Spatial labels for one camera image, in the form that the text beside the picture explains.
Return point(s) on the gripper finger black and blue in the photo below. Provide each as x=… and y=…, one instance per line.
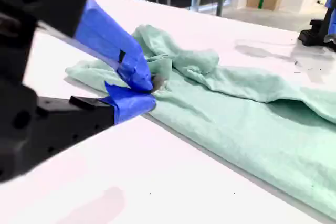
x=105, y=35
x=78, y=121

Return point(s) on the pale green T-shirt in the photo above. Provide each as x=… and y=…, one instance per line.
x=236, y=119

